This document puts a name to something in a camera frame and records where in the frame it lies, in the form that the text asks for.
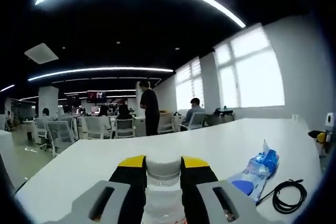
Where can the white office chair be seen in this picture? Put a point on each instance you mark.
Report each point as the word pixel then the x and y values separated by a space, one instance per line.
pixel 125 129
pixel 95 128
pixel 197 120
pixel 59 134

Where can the blue wet wipes packet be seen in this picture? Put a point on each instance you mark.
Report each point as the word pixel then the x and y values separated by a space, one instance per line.
pixel 242 187

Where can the small white object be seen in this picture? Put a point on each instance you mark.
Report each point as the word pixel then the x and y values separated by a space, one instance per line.
pixel 295 117

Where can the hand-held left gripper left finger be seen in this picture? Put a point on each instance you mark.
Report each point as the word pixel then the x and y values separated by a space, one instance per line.
pixel 123 195

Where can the white pillar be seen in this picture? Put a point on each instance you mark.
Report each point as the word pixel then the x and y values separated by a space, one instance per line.
pixel 48 103

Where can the white table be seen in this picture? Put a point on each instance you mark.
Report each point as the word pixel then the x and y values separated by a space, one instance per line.
pixel 105 155

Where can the wall screen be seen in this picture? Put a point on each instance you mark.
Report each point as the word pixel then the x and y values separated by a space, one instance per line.
pixel 96 96

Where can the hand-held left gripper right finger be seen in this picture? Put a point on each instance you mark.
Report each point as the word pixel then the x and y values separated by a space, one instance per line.
pixel 199 195

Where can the square ceiling air vent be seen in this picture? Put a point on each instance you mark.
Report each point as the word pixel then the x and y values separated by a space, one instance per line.
pixel 41 53

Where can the small window with blinds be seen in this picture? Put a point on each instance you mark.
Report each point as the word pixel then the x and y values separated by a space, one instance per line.
pixel 189 87

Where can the clear plastic water bottle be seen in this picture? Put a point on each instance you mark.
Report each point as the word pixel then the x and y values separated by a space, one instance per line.
pixel 162 197

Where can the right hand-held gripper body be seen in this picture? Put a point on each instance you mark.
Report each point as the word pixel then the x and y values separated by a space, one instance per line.
pixel 330 118

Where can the blue soft tissue pack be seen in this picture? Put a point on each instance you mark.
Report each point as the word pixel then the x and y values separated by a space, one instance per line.
pixel 265 159

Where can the short ceiling light strip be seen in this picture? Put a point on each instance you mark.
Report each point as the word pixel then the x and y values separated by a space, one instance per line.
pixel 105 70

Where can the large bright window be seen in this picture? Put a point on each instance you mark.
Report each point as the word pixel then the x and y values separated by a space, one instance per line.
pixel 254 77

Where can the dark blue bag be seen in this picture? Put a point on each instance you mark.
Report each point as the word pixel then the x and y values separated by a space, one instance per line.
pixel 223 111

